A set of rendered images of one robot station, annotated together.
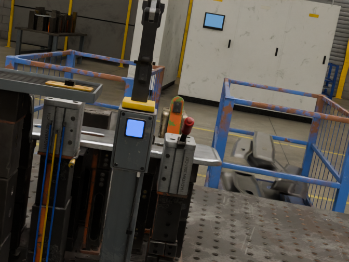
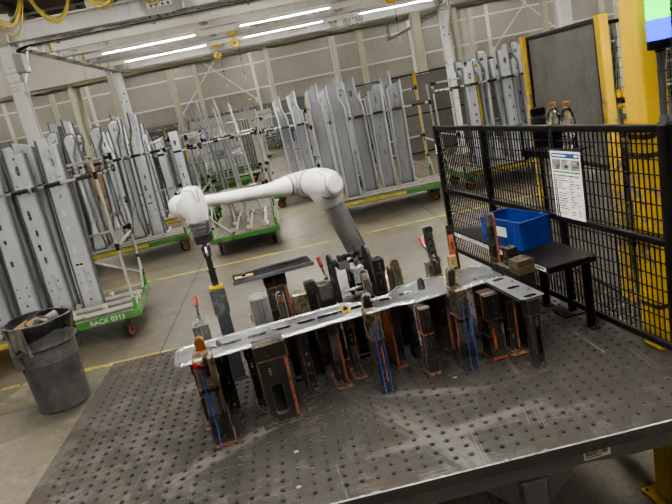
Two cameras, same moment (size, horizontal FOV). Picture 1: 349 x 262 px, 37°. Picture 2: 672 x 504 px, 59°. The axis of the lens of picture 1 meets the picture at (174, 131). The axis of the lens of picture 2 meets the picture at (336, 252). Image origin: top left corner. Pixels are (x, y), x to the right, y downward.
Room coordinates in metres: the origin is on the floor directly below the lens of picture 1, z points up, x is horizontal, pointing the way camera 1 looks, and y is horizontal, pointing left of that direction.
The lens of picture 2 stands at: (3.58, 0.30, 1.84)
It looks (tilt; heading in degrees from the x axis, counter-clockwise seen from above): 14 degrees down; 173
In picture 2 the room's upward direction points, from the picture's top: 12 degrees counter-clockwise
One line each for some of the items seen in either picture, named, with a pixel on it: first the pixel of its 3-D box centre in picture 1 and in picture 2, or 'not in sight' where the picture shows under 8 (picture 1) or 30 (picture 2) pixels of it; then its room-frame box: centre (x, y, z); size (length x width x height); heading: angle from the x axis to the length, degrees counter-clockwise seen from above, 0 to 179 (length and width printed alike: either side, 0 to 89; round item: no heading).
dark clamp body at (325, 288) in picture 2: not in sight; (332, 321); (1.07, 0.54, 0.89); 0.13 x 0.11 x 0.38; 4
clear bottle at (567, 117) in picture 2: not in sight; (568, 125); (1.20, 1.69, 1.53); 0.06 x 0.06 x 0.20
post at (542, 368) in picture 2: not in sight; (534, 333); (1.61, 1.23, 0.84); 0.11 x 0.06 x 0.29; 4
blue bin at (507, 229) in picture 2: not in sight; (514, 228); (1.03, 1.47, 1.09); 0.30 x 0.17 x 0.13; 12
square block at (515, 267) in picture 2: not in sight; (525, 298); (1.35, 1.33, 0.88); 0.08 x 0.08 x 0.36; 4
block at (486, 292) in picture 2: not in sight; (490, 324); (1.42, 1.13, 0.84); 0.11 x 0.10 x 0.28; 4
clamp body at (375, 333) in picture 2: not in sight; (377, 348); (1.44, 0.66, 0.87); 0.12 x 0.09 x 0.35; 4
